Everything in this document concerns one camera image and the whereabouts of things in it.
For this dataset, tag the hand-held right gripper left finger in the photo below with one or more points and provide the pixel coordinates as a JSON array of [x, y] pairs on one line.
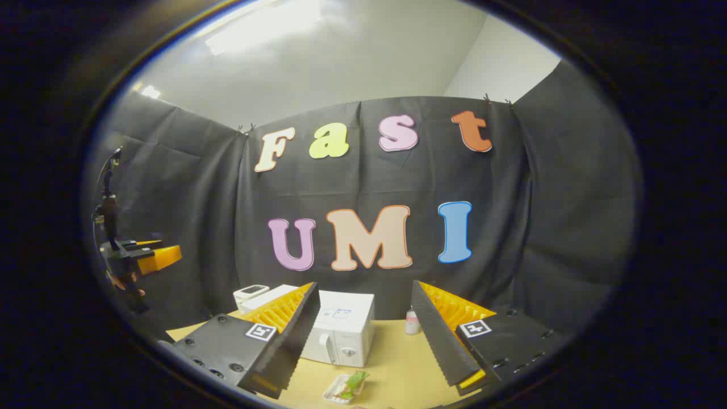
[[295, 335]]

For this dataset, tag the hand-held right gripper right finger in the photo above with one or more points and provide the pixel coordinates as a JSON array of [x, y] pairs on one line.
[[437, 341]]

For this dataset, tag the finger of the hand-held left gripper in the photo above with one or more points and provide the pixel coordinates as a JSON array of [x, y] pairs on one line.
[[162, 258]]

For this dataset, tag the white microwave oven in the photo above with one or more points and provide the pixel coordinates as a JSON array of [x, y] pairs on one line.
[[341, 335]]

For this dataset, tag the white food tray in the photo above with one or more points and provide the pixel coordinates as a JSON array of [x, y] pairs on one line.
[[332, 396]]

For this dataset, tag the bread slice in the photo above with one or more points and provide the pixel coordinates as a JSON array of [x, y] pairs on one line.
[[342, 389]]

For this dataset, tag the green lettuce leaf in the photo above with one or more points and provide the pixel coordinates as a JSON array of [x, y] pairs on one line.
[[356, 382]]

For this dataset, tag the clear bottle with pink label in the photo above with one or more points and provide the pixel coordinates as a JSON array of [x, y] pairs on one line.
[[412, 324]]

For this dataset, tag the white toaster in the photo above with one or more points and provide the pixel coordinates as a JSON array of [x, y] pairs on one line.
[[253, 295]]

